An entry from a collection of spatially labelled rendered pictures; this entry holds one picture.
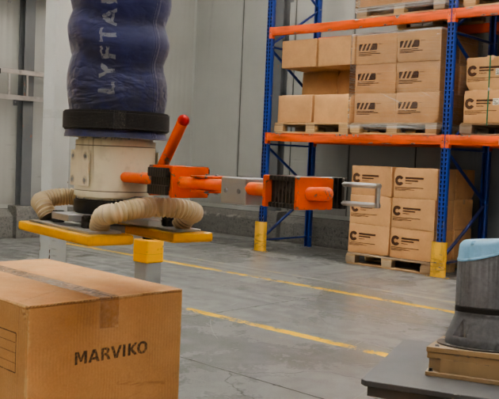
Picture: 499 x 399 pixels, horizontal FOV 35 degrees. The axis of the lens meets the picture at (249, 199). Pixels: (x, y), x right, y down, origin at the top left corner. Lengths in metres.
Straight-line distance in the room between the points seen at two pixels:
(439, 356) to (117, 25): 1.08
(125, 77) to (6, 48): 10.15
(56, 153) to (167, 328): 3.13
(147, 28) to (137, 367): 0.74
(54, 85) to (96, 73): 3.25
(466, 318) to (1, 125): 10.07
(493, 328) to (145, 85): 1.01
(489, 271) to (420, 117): 7.48
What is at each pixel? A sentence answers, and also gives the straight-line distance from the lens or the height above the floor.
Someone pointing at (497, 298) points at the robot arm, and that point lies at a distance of 2.05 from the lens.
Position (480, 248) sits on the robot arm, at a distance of 2.05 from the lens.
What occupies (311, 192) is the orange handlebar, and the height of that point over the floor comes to 1.21.
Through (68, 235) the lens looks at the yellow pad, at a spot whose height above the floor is 1.09.
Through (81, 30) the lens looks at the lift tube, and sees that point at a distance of 1.70.
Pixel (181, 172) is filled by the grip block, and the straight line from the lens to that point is 1.49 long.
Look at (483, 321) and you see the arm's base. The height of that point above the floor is 0.89.
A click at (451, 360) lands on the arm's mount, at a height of 0.79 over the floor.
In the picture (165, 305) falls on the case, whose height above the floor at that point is 0.91.
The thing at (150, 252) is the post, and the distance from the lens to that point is 2.43.
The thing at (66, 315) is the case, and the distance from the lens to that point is 1.71.
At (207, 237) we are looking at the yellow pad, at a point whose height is 1.09.
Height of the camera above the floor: 1.26
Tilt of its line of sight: 3 degrees down
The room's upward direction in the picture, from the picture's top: 2 degrees clockwise
